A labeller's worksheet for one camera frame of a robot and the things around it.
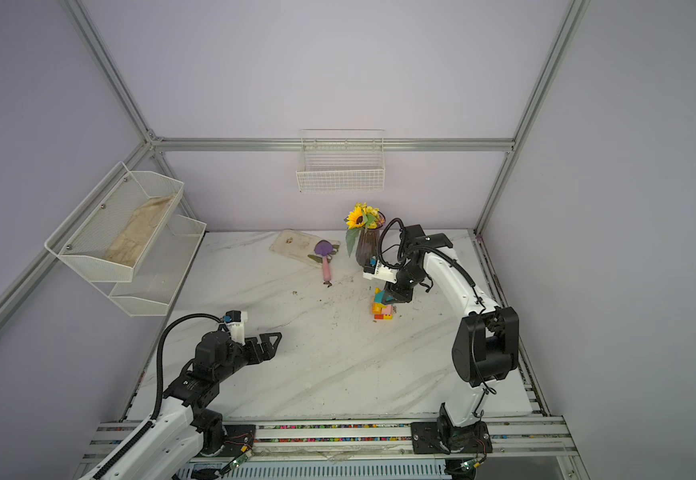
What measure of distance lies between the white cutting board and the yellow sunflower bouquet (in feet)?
0.71

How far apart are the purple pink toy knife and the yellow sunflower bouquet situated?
185 millimetres

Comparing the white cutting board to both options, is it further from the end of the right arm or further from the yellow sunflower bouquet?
the end of the right arm

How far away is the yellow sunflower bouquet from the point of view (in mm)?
905

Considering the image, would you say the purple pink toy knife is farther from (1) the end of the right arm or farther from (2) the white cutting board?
(1) the end of the right arm

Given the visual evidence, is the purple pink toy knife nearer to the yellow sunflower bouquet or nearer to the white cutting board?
the white cutting board

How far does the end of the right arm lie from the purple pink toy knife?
0.34m

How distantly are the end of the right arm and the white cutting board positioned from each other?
1.36 feet

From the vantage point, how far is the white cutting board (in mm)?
1134

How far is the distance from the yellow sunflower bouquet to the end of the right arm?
0.66 feet

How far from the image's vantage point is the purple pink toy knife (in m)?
1.09

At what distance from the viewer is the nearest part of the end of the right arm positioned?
0.64 meters

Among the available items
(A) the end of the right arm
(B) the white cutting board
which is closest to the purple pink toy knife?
(B) the white cutting board

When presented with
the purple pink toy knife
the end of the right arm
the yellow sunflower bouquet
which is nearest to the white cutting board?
the purple pink toy knife
